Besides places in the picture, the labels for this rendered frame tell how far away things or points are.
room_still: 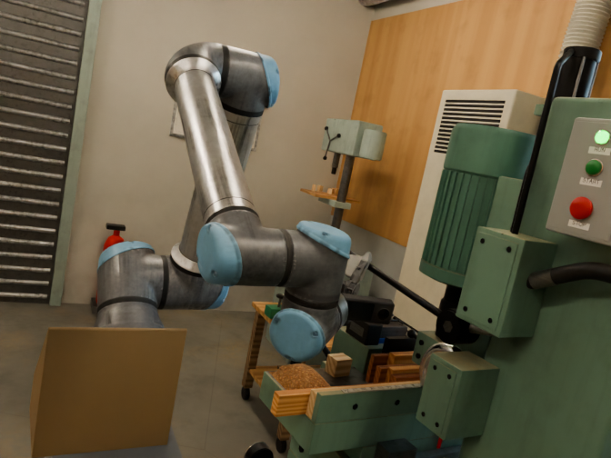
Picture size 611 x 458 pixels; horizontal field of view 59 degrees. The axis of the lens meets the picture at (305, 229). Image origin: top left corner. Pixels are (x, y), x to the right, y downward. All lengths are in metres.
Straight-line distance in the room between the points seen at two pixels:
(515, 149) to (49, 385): 1.11
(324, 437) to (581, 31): 2.14
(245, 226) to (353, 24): 3.70
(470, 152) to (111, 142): 3.06
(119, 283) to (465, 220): 0.86
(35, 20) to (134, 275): 2.57
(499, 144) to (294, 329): 0.50
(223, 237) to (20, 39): 3.14
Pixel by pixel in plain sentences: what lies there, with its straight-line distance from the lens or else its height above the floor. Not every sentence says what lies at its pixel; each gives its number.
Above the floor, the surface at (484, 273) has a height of 1.23.
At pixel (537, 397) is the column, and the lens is 0.93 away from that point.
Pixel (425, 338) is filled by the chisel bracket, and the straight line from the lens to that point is 1.18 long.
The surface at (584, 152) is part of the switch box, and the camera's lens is 0.82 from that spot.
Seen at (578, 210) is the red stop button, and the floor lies 1.36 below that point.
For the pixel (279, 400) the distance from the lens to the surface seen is 0.98.
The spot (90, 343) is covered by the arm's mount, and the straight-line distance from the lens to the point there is 1.36.
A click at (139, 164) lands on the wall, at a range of 3.89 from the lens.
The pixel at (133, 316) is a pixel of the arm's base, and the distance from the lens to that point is 1.40.
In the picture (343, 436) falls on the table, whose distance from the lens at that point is 1.05.
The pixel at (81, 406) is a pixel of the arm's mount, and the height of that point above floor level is 0.67.
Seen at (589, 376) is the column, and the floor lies 1.13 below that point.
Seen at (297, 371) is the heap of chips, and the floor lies 0.93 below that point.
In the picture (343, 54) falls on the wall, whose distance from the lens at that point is 4.36.
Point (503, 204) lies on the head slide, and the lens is 1.01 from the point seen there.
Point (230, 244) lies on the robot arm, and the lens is 0.77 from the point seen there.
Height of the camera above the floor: 1.37
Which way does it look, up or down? 9 degrees down
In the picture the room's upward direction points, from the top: 11 degrees clockwise
